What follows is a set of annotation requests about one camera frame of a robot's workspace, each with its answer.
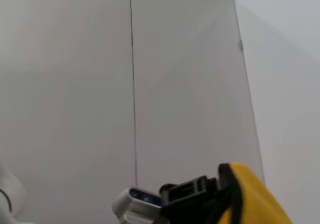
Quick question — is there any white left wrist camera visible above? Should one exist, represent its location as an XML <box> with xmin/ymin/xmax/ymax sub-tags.
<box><xmin>111</xmin><ymin>186</ymin><xmax>163</xmax><ymax>224</ymax></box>

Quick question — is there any yellow grey towel black trim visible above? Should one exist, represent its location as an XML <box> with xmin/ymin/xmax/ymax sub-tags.
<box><xmin>217</xmin><ymin>161</ymin><xmax>296</xmax><ymax>224</ymax></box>

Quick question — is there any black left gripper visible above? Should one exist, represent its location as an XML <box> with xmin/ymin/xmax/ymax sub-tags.
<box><xmin>159</xmin><ymin>175</ymin><xmax>226</xmax><ymax>224</ymax></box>

